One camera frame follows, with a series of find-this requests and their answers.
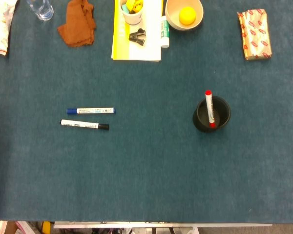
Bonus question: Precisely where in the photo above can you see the red patterned wrapped packet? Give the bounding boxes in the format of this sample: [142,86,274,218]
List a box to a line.
[237,8,273,61]

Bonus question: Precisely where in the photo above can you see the pink packets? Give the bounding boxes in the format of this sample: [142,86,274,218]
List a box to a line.
[14,221,42,234]

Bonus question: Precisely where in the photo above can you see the beige bowl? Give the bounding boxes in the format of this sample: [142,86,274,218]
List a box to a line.
[165,0,204,31]

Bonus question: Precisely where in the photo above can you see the black cap marker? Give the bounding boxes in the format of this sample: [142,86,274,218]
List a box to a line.
[60,119,110,131]

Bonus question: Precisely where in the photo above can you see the blue cap marker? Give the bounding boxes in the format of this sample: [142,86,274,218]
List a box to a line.
[66,106,117,115]

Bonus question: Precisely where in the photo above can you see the aluminium table edge rail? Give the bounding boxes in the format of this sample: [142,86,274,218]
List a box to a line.
[53,221,273,230]

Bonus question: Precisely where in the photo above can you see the white green glue stick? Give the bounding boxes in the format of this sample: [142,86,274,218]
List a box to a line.
[160,15,170,49]

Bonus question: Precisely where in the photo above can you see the clear plastic water bottle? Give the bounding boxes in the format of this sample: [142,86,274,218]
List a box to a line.
[26,0,55,21]

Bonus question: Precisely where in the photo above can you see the red cap marker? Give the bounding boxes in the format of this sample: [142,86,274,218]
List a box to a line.
[205,89,217,129]

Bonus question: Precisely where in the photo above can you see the yellow ball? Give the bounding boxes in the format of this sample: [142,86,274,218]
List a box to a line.
[178,6,197,25]

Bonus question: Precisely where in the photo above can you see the yellow toy figure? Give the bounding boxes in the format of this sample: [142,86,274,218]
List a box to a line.
[126,0,144,13]

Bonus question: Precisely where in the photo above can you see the black mesh pen cup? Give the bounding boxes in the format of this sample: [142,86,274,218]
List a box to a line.
[192,95,231,133]

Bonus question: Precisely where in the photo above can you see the white paper cup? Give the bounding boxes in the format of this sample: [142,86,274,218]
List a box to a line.
[119,0,145,26]

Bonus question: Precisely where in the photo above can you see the yellow and white booklet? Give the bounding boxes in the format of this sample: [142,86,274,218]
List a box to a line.
[111,0,165,62]

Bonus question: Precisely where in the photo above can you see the rust brown cloth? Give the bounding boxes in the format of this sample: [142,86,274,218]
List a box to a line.
[57,0,97,47]

